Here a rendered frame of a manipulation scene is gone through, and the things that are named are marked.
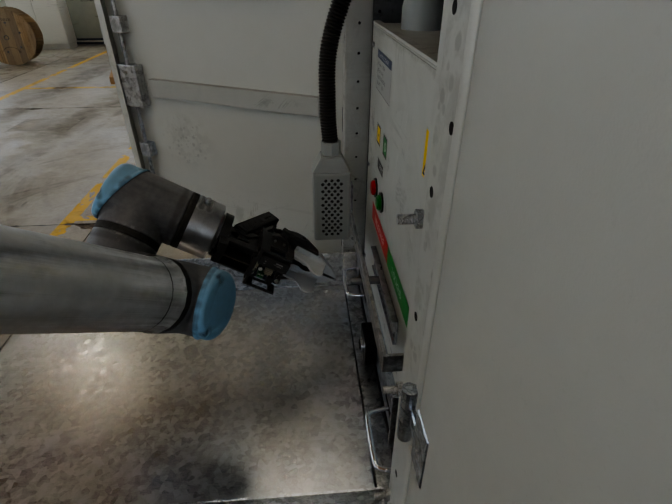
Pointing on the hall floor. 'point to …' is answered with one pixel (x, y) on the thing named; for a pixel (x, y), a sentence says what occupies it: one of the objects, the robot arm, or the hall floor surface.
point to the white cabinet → (49, 21)
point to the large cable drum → (18, 37)
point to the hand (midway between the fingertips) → (327, 272)
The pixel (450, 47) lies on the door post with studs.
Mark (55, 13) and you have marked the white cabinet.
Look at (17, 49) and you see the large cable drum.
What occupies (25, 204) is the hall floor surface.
